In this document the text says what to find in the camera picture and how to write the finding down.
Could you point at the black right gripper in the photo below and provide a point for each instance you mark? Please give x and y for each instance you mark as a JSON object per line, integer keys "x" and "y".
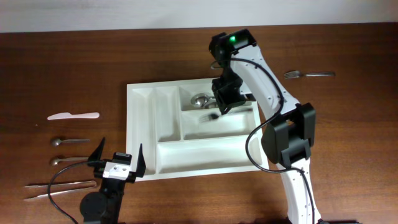
{"x": 223, "y": 98}

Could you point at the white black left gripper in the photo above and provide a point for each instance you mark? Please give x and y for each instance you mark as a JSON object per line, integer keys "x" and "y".
{"x": 141, "y": 167}

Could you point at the large silver spoon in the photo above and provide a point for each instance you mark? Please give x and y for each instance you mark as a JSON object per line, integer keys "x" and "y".
{"x": 211, "y": 103}
{"x": 199, "y": 99}

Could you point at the silver fork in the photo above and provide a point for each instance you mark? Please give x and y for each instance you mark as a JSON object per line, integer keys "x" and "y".
{"x": 298, "y": 74}
{"x": 215, "y": 116}

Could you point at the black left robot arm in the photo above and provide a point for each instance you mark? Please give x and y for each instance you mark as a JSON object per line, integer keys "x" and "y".
{"x": 104, "y": 205}

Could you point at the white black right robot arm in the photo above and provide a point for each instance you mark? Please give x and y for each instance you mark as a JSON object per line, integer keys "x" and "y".
{"x": 289, "y": 129}

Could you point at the white plastic cutlery tray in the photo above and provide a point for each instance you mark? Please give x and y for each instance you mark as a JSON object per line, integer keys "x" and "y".
{"x": 173, "y": 136}

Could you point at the lower small silver teaspoon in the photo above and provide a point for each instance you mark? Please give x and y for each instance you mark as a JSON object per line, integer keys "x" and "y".
{"x": 56, "y": 160}

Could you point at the small silver teaspoon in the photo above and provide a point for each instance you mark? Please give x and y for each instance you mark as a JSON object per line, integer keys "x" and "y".
{"x": 56, "y": 160}
{"x": 58, "y": 142}

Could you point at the upper small silver teaspoon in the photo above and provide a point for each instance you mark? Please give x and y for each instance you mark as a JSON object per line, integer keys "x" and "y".
{"x": 58, "y": 142}

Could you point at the pink plastic knife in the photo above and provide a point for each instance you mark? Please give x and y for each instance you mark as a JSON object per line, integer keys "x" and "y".
{"x": 67, "y": 115}

